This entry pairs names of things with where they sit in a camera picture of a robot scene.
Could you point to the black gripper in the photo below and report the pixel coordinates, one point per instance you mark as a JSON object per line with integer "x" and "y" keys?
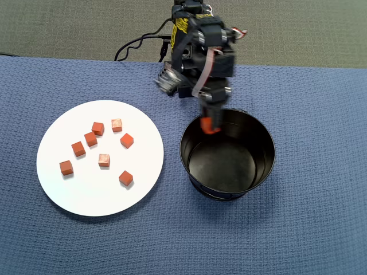
{"x": 217, "y": 94}

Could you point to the small red cube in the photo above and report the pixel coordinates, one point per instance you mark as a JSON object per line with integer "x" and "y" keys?
{"x": 127, "y": 141}
{"x": 91, "y": 139}
{"x": 98, "y": 128}
{"x": 206, "y": 126}
{"x": 104, "y": 160}
{"x": 78, "y": 149}
{"x": 125, "y": 178}
{"x": 117, "y": 125}
{"x": 66, "y": 168}

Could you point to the blue woven table cloth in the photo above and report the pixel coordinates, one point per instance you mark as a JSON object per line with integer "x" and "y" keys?
{"x": 286, "y": 229}

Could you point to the white round plate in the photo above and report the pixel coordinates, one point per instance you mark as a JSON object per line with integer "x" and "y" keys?
{"x": 86, "y": 194}

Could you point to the black metal bucket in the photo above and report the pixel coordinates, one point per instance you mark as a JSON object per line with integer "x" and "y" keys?
{"x": 223, "y": 169}

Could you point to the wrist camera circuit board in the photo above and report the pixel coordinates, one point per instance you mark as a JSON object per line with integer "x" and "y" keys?
{"x": 167, "y": 78}

